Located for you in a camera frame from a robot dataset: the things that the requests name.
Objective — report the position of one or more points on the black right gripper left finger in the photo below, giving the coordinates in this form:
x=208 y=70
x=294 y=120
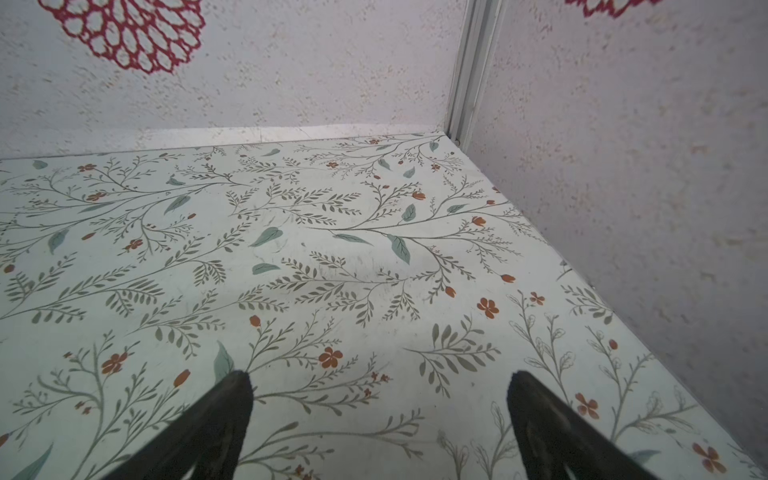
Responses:
x=204 y=442

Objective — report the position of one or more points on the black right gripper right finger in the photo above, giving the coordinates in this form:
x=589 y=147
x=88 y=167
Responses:
x=556 y=443

